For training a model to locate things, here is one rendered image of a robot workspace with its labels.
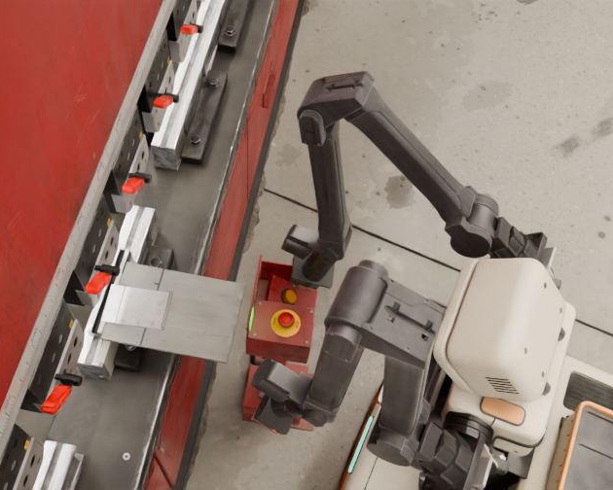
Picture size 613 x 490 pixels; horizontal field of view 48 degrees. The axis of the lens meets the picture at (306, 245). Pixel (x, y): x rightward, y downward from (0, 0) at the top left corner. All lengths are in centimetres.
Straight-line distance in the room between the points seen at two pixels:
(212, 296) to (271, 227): 126
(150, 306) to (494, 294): 71
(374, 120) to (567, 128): 220
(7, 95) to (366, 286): 47
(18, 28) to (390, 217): 212
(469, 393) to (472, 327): 15
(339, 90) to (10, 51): 56
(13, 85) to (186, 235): 90
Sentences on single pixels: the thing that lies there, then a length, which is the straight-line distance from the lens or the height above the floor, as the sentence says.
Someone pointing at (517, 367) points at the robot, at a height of 137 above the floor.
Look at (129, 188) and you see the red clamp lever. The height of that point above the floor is 131.
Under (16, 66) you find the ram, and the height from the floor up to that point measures 174.
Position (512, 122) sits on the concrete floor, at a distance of 326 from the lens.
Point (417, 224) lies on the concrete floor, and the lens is 282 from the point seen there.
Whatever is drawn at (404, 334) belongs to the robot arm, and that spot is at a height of 161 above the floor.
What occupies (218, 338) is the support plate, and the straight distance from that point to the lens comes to 145.
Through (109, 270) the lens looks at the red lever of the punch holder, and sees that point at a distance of 124.
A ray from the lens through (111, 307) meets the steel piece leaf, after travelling 150.
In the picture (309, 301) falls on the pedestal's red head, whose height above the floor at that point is 70.
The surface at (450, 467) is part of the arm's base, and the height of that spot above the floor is 123.
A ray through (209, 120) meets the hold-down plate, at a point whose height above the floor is 90.
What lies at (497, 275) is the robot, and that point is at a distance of 119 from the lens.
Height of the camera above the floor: 235
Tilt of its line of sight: 61 degrees down
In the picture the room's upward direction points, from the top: 9 degrees clockwise
